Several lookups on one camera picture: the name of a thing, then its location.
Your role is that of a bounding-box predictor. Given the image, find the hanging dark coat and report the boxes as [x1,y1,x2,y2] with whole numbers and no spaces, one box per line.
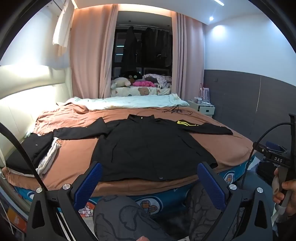
[122,26,142,72]

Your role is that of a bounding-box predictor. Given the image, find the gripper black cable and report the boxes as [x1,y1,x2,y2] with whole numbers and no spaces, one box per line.
[240,122,292,189]
[0,122,49,192]

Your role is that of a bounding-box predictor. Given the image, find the teal printed bed sheet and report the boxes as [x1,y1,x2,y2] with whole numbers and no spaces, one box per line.
[14,153,256,217]

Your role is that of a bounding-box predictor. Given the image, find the bed with brown cover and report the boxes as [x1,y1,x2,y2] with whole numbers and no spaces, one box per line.
[2,103,255,197]

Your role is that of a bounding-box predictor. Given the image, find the white nightstand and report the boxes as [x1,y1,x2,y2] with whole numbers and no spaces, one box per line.
[187,100,215,119]

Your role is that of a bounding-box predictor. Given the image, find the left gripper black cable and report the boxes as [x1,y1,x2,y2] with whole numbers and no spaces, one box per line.
[0,122,49,192]

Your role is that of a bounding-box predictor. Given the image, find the black jacket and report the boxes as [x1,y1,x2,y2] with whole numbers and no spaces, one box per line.
[53,114,233,181]

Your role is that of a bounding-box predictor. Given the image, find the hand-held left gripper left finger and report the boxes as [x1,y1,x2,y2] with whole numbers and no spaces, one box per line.
[26,161,103,241]

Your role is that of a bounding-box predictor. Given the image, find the white hanging garment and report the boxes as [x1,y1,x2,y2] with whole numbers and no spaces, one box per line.
[52,0,74,57]

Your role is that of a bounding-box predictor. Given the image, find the pink cloth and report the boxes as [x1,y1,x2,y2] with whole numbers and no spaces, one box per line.
[134,80,156,88]

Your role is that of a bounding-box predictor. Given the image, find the white quilt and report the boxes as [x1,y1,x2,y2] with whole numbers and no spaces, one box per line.
[62,93,190,111]

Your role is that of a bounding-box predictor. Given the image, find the pile of floral clothes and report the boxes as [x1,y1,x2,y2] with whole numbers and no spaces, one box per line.
[142,74,173,88]

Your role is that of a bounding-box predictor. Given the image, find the white padded headboard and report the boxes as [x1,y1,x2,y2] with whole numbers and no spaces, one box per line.
[0,65,73,167]

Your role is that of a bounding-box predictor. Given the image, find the black folded garment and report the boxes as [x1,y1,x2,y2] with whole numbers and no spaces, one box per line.
[5,133,55,175]

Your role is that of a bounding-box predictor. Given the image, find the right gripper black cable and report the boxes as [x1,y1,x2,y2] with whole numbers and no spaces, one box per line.
[240,122,292,189]

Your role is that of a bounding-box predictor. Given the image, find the hanging dark clothes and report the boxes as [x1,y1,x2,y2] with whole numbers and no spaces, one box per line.
[142,27,173,64]

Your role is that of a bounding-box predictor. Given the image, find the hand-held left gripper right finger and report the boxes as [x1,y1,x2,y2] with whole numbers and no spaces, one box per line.
[197,162,274,241]

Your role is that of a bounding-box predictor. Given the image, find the black plush toy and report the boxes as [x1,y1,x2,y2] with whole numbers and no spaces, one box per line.
[122,71,142,80]

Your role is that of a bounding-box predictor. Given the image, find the thin black cable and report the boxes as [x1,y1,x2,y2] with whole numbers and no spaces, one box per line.
[162,104,193,115]

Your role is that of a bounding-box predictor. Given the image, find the white plush toy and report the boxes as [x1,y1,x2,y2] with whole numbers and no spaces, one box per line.
[110,77,131,90]

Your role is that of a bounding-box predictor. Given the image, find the pink curtain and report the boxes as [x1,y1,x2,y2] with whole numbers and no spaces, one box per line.
[171,11,205,102]
[69,3,119,99]

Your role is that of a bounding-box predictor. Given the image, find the person's right hand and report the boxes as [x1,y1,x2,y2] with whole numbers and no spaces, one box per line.
[272,179,296,205]

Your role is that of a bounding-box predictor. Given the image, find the bear print cover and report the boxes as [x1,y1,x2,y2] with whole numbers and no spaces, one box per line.
[111,86,172,97]

